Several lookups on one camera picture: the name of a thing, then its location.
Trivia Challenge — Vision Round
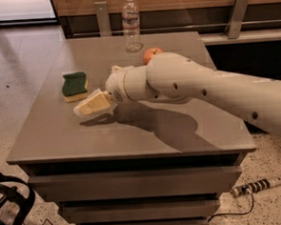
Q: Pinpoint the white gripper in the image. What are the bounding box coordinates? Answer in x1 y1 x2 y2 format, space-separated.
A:
73 65 133 117

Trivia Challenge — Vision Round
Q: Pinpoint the green and yellow sponge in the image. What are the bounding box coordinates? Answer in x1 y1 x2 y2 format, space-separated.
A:
62 72 89 103

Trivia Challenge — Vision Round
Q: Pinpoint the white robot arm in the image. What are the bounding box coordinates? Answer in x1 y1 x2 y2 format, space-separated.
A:
73 52 281 137

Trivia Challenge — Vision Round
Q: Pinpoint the red apple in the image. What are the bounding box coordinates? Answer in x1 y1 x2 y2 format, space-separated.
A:
143 48 163 66

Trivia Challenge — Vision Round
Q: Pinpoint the clear plastic water bottle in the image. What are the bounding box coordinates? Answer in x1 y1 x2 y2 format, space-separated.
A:
122 0 143 52

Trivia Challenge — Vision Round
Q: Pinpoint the grey drawer cabinet table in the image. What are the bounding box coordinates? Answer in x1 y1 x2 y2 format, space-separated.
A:
8 36 255 225

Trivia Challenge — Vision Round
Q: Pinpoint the white power strip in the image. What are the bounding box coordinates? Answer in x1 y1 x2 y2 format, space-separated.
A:
231 176 281 197

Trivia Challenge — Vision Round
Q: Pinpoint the left metal bracket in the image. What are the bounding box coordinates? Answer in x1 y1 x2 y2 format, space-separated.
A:
93 1 111 37

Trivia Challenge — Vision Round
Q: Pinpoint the metal bracket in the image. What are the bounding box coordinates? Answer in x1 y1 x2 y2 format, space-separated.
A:
225 0 250 39
93 1 111 37

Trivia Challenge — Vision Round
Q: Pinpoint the wooden wall counter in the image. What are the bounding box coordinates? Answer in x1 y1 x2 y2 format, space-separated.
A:
50 0 281 45

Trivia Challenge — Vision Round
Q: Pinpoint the right metal bracket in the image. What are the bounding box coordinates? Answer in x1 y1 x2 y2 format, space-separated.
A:
225 0 250 39

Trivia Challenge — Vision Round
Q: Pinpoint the black power cable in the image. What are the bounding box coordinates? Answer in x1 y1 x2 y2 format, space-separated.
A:
205 192 256 224

